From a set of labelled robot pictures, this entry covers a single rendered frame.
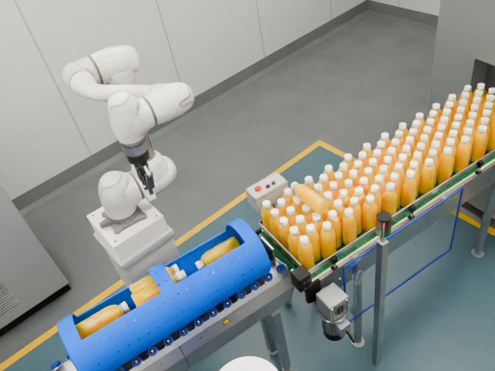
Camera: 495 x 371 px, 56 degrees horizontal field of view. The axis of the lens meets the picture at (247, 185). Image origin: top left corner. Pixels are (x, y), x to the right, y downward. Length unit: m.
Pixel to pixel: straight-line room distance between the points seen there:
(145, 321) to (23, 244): 1.65
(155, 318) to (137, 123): 0.82
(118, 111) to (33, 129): 3.06
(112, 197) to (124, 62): 0.64
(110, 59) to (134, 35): 2.62
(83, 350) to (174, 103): 1.00
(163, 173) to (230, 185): 1.86
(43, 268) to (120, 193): 1.46
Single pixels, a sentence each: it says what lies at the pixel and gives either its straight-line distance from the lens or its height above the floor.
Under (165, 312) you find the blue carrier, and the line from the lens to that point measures 1.96.
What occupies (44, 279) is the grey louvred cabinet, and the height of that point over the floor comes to 0.26.
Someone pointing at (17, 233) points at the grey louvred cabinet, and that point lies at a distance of 3.38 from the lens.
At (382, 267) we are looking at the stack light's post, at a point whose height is 0.94.
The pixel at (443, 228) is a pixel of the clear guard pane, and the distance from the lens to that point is 2.74.
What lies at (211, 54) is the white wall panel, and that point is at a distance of 5.17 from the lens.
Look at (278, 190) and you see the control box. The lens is 2.42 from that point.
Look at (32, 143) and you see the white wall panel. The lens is 4.57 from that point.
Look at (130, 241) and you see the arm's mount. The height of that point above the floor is 1.09.
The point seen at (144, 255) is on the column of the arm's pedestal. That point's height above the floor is 0.97.
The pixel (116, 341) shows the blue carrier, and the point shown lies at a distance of 1.96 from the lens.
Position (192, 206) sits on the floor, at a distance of 4.05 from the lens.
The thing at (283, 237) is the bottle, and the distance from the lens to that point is 2.25.
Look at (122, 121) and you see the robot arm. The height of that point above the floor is 1.97.
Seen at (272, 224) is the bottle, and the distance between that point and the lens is 2.28.
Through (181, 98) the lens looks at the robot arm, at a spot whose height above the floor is 1.95.
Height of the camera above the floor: 2.72
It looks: 42 degrees down
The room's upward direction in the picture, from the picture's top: 12 degrees counter-clockwise
